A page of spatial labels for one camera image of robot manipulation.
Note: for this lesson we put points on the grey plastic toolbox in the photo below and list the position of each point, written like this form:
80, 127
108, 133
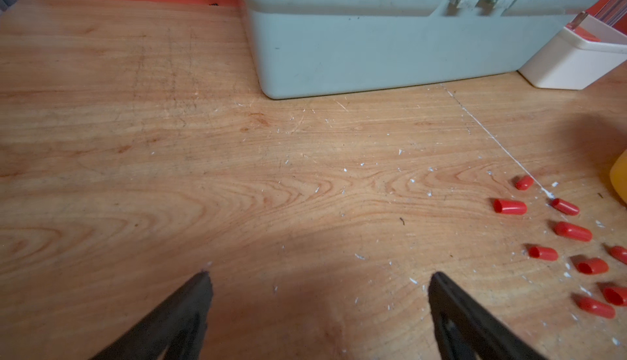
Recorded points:
305, 48

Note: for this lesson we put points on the orange plug adapter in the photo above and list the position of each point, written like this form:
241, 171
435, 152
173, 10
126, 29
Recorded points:
581, 32

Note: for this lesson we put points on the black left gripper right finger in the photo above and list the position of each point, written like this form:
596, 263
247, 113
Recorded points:
463, 329

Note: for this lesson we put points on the white square plastic bin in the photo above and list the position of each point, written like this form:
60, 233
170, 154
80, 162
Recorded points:
568, 62

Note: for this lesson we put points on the yellow plastic storage box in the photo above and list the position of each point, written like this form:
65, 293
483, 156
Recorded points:
618, 176

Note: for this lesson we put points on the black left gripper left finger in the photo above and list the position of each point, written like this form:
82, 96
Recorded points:
175, 329

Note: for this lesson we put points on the red sleeve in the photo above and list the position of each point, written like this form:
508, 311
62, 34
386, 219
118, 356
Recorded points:
619, 253
524, 183
616, 295
565, 207
572, 231
598, 308
509, 207
543, 253
593, 266

